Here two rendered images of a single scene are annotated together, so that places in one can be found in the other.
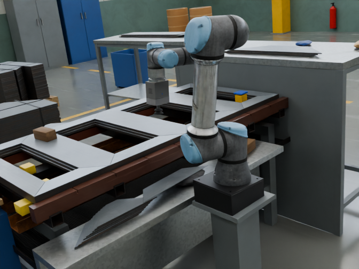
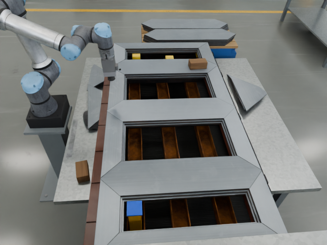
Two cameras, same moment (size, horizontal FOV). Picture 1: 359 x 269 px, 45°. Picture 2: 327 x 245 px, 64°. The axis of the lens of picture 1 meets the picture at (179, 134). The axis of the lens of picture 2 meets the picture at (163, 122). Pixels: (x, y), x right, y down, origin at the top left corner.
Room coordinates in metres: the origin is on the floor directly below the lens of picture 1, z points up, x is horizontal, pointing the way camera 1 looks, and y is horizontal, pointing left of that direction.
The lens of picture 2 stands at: (2.83, -0.73, 1.84)
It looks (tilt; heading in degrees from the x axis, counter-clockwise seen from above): 45 degrees down; 125
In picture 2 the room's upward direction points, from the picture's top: 3 degrees clockwise
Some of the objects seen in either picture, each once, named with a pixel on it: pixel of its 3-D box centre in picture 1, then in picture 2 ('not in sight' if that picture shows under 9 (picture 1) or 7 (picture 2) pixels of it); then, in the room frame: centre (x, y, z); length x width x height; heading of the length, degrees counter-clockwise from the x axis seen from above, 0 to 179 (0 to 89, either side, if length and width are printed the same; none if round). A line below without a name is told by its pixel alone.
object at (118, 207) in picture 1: (109, 215); (99, 76); (1.50, 0.31, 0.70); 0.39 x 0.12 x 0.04; 132
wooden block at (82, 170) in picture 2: (246, 145); (82, 171); (2.07, -0.33, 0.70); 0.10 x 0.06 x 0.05; 143
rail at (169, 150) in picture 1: (189, 144); (103, 117); (1.94, -0.05, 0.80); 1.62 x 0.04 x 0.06; 132
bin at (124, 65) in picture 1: (134, 69); not in sight; (7.06, 0.62, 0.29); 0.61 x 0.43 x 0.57; 40
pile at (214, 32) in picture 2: not in sight; (187, 31); (1.74, 1.14, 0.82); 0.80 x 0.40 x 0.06; 42
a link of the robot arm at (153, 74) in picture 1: (156, 73); (106, 50); (1.90, 0.07, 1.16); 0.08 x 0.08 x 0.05
